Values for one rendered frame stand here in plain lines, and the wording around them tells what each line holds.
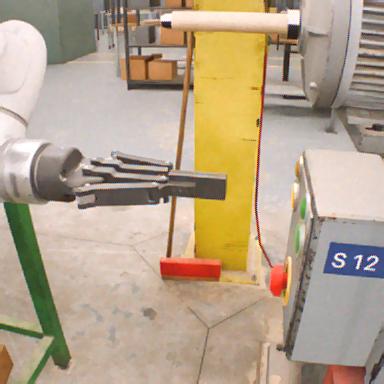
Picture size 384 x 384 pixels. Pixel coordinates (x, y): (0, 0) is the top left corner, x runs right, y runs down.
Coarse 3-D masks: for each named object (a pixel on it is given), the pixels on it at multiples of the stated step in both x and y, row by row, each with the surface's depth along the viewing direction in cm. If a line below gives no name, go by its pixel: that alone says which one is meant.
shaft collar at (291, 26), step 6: (288, 12) 54; (294, 12) 54; (288, 18) 54; (294, 18) 53; (300, 18) 53; (288, 24) 54; (294, 24) 53; (288, 30) 54; (294, 30) 54; (288, 36) 55; (294, 36) 55
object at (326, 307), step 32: (320, 160) 41; (352, 160) 42; (320, 192) 35; (352, 192) 35; (320, 224) 32; (352, 224) 31; (288, 256) 48; (320, 256) 33; (352, 256) 32; (288, 288) 42; (320, 288) 35; (352, 288) 34; (288, 320) 40; (320, 320) 37; (352, 320) 36; (288, 352) 40; (320, 352) 39; (352, 352) 38
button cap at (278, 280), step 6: (276, 264) 45; (282, 264) 46; (276, 270) 44; (282, 270) 44; (270, 276) 47; (276, 276) 44; (282, 276) 44; (270, 282) 45; (276, 282) 43; (282, 282) 44; (270, 288) 45; (276, 288) 44; (282, 288) 44; (276, 294) 44
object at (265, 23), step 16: (176, 16) 57; (192, 16) 56; (208, 16) 56; (224, 16) 56; (240, 16) 55; (256, 16) 55; (272, 16) 55; (240, 32) 57; (256, 32) 57; (272, 32) 56
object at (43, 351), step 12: (0, 324) 133; (12, 324) 132; (24, 324) 133; (36, 324) 133; (36, 336) 131; (48, 336) 128; (36, 348) 123; (48, 348) 124; (36, 360) 119; (24, 372) 114; (36, 372) 116
